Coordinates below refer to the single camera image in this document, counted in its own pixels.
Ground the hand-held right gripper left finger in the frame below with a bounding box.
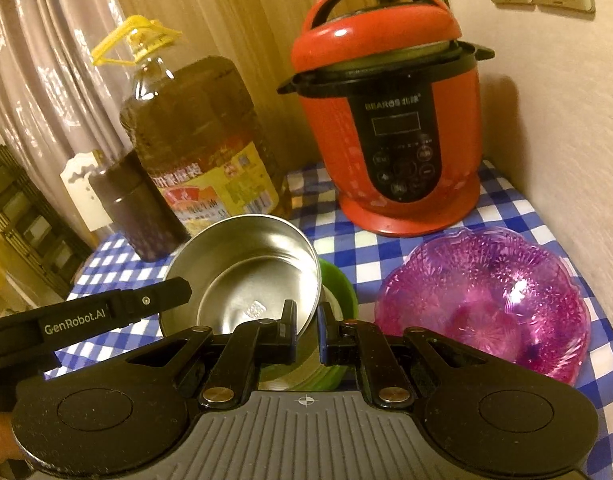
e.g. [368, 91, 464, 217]
[126, 299, 301, 408]

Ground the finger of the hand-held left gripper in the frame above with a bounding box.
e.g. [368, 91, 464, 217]
[111, 279, 194, 324]

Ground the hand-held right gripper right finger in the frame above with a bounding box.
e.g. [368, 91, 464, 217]
[318, 300, 487, 408]

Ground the green plastic bowl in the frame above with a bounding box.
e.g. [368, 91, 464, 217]
[259, 259, 358, 392]

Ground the stainless steel bowl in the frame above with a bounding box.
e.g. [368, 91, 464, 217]
[159, 214, 321, 356]

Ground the purple glass bowl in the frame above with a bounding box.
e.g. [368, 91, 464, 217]
[374, 226, 591, 386]

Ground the person's left hand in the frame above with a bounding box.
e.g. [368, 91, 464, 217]
[0, 409, 27, 467]

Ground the blue white checkered tablecloth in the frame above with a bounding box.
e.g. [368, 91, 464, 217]
[44, 160, 613, 466]

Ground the dark brown jar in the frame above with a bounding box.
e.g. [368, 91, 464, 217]
[89, 150, 192, 262]

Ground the dark wooden rack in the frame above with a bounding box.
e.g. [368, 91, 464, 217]
[0, 145, 90, 306]

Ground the white plastic holder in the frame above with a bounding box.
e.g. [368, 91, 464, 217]
[60, 154, 112, 233]

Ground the large cooking oil bottle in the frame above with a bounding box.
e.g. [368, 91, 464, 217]
[91, 15, 292, 241]

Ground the red electric pressure cooker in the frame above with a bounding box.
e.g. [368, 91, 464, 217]
[277, 0, 495, 236]

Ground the sheer pale curtain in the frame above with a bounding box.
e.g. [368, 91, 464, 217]
[0, 0, 142, 241]

